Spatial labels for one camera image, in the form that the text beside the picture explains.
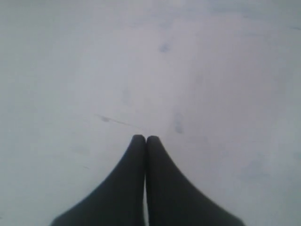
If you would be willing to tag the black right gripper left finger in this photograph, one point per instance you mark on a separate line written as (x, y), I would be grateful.
(118, 200)

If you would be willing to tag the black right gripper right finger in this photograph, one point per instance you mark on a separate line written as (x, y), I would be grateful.
(173, 200)

